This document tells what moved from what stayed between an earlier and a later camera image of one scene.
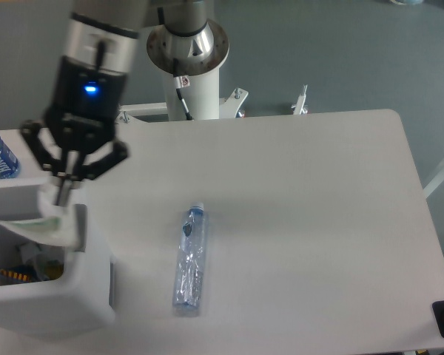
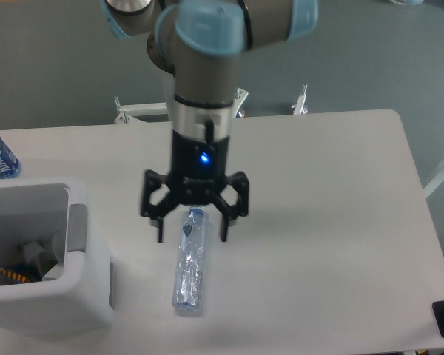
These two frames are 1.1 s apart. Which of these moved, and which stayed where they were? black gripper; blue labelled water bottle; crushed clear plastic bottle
Moved: black gripper
Stayed: crushed clear plastic bottle; blue labelled water bottle
